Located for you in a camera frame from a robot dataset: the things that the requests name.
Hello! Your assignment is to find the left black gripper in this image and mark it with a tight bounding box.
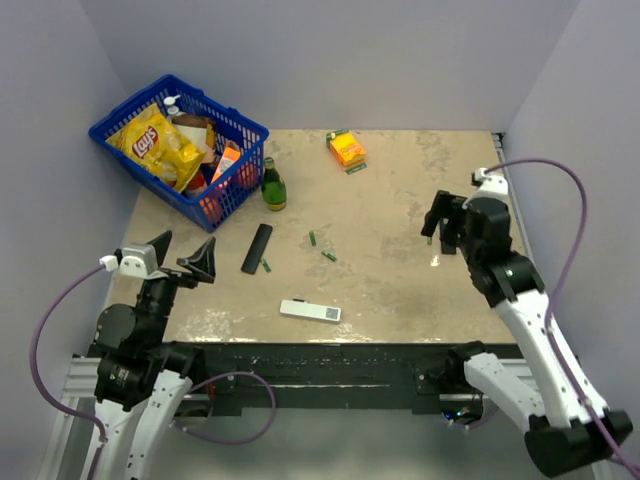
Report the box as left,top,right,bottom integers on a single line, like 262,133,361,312
137,229,215,345

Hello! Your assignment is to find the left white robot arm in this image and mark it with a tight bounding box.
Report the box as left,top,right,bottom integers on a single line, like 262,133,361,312
81,231,216,479

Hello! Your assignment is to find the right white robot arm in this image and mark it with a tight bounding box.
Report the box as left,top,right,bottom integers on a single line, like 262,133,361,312
421,190,633,478

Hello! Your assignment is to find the black remote control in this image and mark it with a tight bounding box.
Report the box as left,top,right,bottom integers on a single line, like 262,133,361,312
241,223,273,275

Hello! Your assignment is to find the white remote control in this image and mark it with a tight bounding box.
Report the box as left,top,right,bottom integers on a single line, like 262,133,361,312
279,299,342,324

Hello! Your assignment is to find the blue plastic basket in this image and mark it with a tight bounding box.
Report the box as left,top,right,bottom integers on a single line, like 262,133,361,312
88,75,269,233

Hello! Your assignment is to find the orange ball in basket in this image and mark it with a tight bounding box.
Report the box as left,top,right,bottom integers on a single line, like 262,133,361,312
200,197,224,225

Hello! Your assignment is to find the orange white carton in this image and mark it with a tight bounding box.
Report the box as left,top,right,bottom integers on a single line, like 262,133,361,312
211,140,241,184

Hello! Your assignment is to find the green glass bottle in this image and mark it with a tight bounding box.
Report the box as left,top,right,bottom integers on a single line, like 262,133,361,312
261,157,287,211

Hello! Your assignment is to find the yellow Lays chips bag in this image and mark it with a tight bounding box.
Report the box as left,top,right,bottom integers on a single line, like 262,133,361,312
106,103,205,193

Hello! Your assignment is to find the brown white snack package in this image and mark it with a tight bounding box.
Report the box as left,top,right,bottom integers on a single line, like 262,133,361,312
171,113,217,166

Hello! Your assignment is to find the orange sponge pack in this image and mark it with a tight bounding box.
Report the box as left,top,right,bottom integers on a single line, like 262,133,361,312
325,129,367,172

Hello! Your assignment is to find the white pump bottle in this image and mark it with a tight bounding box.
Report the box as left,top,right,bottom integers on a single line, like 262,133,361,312
163,95,184,121

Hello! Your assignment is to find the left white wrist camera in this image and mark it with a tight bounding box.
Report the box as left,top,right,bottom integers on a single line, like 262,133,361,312
99,243,159,279

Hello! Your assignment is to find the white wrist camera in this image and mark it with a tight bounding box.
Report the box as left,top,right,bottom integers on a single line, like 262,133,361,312
468,168,509,202
99,243,159,279

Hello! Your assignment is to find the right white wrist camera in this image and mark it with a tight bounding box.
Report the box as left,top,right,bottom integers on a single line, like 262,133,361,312
468,168,509,202

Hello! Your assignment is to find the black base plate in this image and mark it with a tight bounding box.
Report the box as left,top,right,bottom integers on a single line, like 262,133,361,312
180,343,480,416

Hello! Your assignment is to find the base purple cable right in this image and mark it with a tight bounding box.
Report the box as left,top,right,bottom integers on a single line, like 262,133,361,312
447,402,501,431

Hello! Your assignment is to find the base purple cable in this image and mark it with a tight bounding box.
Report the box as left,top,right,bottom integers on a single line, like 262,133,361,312
172,370,277,446
447,402,501,431

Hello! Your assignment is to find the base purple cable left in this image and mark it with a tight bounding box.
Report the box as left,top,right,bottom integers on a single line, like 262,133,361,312
172,370,277,446

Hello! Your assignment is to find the aluminium frame rail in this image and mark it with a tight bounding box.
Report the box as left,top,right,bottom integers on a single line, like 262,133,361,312
37,357,99,480

